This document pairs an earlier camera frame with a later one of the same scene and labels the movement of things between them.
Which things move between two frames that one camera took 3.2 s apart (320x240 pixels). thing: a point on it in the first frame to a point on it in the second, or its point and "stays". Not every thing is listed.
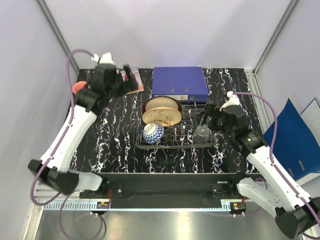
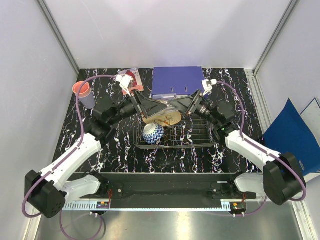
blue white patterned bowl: [152, 133] stays
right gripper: [212, 110] to [185, 104]
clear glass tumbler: [202, 135] to [171, 107]
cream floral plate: [166, 116] stays
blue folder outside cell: [295, 150] stays
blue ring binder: [185, 83] stays
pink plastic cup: [78, 86] stays
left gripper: [132, 84] to [147, 107]
